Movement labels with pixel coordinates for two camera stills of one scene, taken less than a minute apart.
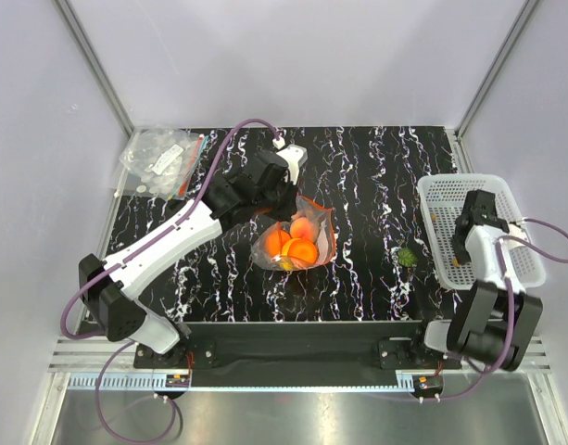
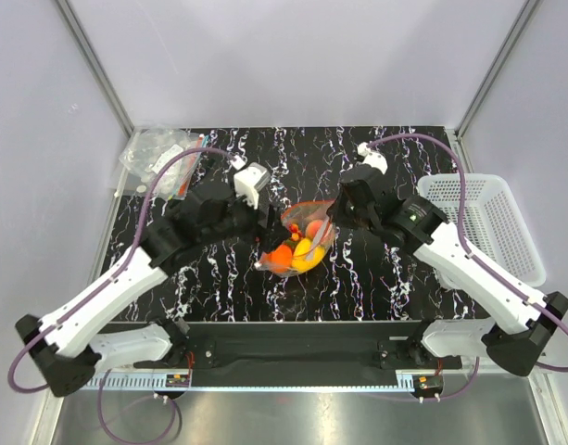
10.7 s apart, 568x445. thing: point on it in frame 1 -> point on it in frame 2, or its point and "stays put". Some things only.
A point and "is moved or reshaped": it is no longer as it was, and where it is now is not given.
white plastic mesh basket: [443, 197] stays put
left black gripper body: [280, 202] -> [241, 221]
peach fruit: [300, 227] -> [313, 227]
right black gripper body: [460, 252] -> [343, 209]
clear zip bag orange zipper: [307, 240] is moved or reshaped
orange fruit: [302, 249] -> [280, 260]
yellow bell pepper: [285, 261] -> [306, 255]
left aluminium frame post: [106, 90] stays put
